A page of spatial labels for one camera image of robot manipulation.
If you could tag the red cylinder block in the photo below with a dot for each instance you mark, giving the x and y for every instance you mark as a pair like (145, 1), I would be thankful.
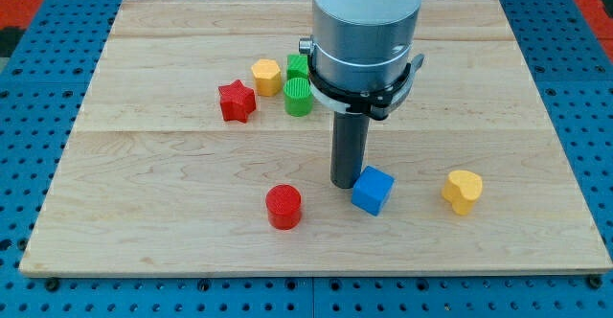
(284, 206)

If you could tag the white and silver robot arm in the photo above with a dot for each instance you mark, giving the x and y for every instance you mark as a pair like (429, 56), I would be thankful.
(362, 45)

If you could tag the red star block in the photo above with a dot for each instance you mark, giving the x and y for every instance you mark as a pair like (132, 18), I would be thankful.
(237, 101)

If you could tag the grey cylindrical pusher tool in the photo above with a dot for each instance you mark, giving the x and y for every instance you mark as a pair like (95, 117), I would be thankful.
(349, 136)

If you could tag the green cylinder block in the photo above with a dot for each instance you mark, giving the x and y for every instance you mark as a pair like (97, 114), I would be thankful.
(298, 100)

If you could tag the blue cube block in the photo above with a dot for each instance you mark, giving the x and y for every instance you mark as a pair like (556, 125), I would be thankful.
(372, 190)

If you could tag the green cube block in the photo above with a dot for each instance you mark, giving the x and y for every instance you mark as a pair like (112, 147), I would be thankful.
(297, 67)

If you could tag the yellow hexagon block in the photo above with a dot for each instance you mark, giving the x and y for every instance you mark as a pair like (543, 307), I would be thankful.
(267, 77)

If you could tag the wooden board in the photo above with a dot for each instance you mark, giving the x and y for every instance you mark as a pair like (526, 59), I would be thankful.
(154, 183)

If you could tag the yellow heart block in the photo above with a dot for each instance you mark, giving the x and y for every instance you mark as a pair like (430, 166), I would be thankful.
(462, 189)

